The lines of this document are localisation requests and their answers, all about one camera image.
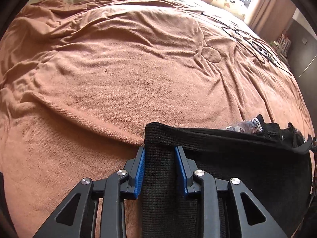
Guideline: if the large black t-shirt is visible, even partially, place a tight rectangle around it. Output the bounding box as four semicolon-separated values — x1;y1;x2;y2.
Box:
142;115;312;237

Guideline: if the brown bed blanket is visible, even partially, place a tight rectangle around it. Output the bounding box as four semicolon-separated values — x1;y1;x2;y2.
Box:
1;0;314;237

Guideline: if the white bedside cabinet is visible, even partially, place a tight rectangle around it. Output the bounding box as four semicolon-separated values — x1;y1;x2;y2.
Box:
270;30;291;64

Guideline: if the right pink curtain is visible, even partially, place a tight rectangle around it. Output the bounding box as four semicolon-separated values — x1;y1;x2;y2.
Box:
244;0;296;42

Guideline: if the black cable tangle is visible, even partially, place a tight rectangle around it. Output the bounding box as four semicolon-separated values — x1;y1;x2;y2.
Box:
198;12;293;76

